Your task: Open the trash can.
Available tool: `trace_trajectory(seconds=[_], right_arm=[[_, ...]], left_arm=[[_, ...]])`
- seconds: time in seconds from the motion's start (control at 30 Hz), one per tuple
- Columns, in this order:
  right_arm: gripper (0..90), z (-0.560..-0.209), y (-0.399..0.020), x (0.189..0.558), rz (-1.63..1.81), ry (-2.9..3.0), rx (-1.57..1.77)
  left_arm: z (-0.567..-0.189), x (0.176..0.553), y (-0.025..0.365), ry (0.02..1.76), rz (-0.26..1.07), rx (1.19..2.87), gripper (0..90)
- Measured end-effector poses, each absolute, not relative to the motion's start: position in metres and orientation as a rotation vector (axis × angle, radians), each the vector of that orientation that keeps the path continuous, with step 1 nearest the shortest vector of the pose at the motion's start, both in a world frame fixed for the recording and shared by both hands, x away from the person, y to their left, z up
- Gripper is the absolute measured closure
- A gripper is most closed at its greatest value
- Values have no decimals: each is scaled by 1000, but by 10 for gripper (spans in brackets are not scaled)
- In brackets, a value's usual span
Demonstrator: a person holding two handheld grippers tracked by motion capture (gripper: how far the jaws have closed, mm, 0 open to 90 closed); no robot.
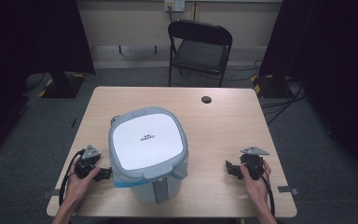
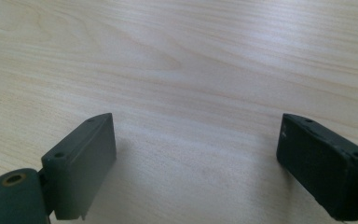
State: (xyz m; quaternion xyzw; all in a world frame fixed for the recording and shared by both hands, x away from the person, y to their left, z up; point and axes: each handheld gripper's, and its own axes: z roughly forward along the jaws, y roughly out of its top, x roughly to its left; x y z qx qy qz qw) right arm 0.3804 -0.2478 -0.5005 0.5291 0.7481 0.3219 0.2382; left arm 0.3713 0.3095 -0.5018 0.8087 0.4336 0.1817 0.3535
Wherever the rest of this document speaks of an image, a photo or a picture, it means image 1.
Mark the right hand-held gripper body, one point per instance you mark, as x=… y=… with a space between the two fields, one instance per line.
x=254 y=163

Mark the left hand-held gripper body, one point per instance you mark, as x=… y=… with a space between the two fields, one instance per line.
x=88 y=157

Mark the person's right hand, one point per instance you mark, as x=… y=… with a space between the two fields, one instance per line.
x=256 y=188

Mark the person's left hand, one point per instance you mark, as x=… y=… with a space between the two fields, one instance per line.
x=77 y=186

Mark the grey tape strip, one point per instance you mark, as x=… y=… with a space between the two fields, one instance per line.
x=50 y=193
x=288 y=189

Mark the black yellow striped stand base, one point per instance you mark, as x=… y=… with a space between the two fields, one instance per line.
x=270 y=87
x=63 y=87

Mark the black folding chair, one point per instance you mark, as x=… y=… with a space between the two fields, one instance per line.
x=199 y=56

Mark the black curtain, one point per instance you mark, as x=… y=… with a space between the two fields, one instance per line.
x=332 y=62
x=28 y=37

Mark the white wall socket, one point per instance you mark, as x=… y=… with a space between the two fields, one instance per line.
x=174 y=5

